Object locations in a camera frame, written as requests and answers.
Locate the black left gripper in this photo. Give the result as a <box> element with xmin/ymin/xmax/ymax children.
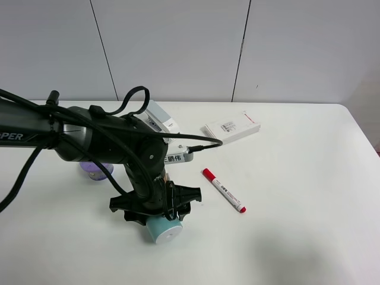
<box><xmin>109</xmin><ymin>179</ymin><xmax>202</xmax><ymax>224</ymax></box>

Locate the red whiteboard marker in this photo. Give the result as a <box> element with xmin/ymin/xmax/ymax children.
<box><xmin>202</xmin><ymin>168</ymin><xmax>246</xmax><ymax>214</ymax></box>

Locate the black cable bundle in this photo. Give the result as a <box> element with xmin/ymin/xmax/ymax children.
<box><xmin>0</xmin><ymin>86</ymin><xmax>224</xmax><ymax>222</ymax></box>

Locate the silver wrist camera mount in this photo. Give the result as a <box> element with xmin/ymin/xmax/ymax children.
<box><xmin>164</xmin><ymin>145</ymin><xmax>194</xmax><ymax>164</ymax></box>

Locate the white cardboard box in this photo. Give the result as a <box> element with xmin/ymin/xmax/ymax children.
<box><xmin>202</xmin><ymin>110</ymin><xmax>261</xmax><ymax>145</ymax></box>

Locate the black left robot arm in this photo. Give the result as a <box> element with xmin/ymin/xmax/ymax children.
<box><xmin>1</xmin><ymin>97</ymin><xmax>202</xmax><ymax>225</ymax></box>

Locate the white grey stapler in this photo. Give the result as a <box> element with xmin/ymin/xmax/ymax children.
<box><xmin>145</xmin><ymin>100</ymin><xmax>180</xmax><ymax>134</ymax></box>

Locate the purple round container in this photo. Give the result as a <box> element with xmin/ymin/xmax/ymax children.
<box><xmin>80</xmin><ymin>162</ymin><xmax>107</xmax><ymax>181</ymax></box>

